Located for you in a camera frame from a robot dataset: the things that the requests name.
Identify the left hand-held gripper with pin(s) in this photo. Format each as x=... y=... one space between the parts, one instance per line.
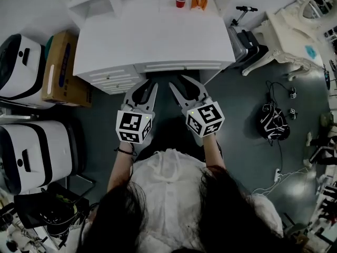
x=133 y=126

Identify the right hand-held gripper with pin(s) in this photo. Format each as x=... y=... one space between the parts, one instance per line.
x=205 y=118

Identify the white shelf cabinet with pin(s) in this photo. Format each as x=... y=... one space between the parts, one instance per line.
x=89 y=4

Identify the person's right forearm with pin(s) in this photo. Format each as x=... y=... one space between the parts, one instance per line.
x=214 y=151

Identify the person's left forearm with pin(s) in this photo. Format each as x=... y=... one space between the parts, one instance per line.
x=119 y=167

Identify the white desk with drawers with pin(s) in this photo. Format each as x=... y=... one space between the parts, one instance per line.
x=152 y=41

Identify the red plastic cup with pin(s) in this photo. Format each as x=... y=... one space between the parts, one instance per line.
x=180 y=2

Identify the black wristband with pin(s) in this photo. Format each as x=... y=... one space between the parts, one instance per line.
x=125 y=151

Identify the silver suitcase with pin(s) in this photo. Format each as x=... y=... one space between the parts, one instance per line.
x=237 y=43

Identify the brown cardboard box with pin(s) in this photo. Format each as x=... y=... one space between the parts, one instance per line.
x=65 y=72

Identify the black and white patterned backpack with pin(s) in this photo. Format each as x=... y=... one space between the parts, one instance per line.
x=275 y=122

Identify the orange bag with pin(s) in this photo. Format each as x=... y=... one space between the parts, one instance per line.
x=198 y=2

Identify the person's white garment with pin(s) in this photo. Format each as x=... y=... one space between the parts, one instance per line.
x=168 y=194

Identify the small marker device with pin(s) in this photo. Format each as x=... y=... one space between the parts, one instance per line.
x=292 y=113
x=293 y=93

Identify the green round lid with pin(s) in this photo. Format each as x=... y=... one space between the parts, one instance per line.
x=49 y=47

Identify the cream vanity table with mirror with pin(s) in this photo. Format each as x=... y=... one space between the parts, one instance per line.
x=289 y=38

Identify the white power strip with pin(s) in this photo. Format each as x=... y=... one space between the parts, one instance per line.
x=276 y=175

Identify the white and black appliance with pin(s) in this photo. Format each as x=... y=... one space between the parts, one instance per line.
x=39 y=154
x=23 y=72

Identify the teal cloth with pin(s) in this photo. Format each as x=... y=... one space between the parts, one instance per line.
x=310 y=52

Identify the black storage crate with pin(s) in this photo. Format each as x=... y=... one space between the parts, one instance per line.
x=31 y=207

